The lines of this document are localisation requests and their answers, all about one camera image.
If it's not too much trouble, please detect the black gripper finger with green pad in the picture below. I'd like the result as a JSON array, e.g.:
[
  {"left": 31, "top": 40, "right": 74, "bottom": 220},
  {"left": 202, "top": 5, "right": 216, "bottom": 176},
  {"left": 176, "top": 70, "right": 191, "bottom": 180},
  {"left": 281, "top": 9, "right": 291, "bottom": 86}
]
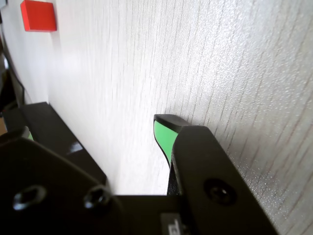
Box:
[
  {"left": 0, "top": 126, "right": 123, "bottom": 235},
  {"left": 153, "top": 114, "right": 279, "bottom": 235}
]

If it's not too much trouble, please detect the red wooden block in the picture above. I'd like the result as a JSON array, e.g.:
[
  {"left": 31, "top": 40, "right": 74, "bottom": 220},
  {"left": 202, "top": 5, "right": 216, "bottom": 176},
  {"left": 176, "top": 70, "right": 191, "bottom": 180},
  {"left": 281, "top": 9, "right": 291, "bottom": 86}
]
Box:
[{"left": 20, "top": 0, "right": 58, "bottom": 33}]

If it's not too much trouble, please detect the black box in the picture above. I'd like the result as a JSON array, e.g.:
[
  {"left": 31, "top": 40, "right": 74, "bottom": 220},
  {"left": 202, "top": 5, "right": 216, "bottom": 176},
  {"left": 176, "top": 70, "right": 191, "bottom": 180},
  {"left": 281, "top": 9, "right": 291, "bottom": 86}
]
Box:
[{"left": 3, "top": 101, "right": 108, "bottom": 183}]

